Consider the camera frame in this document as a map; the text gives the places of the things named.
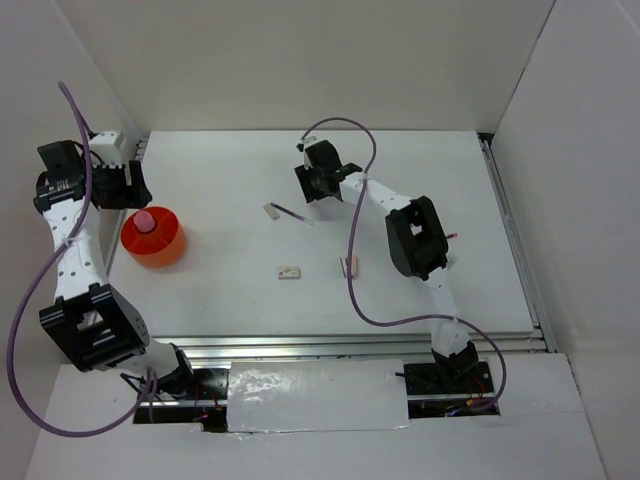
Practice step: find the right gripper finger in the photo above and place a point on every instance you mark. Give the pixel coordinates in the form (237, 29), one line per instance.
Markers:
(304, 178)
(315, 197)

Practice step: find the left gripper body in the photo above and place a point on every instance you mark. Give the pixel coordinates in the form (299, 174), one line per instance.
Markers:
(112, 186)

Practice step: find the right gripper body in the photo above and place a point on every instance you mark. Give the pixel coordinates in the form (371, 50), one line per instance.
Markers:
(317, 177)

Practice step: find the pink round container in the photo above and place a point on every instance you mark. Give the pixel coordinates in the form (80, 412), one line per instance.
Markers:
(144, 221)

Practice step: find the purple black pen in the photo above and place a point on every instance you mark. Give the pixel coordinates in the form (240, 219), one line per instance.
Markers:
(292, 214)

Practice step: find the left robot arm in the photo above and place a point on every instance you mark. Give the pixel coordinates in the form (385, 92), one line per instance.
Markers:
(89, 320)

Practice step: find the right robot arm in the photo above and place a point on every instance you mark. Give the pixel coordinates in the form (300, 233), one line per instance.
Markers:
(417, 244)

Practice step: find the beige eraser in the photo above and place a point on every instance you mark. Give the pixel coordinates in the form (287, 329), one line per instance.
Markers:
(271, 211)

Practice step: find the orange round pen holder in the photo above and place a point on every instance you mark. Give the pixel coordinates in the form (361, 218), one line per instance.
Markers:
(162, 247)

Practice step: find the pink mini stapler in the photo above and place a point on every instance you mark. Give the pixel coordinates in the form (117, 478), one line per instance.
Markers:
(349, 266)

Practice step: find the staples box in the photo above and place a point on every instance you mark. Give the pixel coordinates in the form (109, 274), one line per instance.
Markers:
(289, 272)

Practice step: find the white cover sheet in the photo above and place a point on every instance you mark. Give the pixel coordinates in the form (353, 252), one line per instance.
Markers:
(316, 396)

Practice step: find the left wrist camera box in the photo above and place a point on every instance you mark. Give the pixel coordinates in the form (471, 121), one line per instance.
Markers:
(109, 147)

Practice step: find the aluminium front rail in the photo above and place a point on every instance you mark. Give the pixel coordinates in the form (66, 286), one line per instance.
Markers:
(205, 350)

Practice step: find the aluminium rail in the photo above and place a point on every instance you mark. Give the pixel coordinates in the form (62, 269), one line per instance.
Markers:
(205, 350)
(534, 300)

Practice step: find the aluminium right rail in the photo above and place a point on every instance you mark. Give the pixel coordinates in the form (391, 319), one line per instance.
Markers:
(534, 300)

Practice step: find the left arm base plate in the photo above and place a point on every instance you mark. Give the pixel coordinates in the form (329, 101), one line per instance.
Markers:
(203, 405)

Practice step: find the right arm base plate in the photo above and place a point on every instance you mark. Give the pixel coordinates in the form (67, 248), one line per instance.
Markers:
(431, 395)

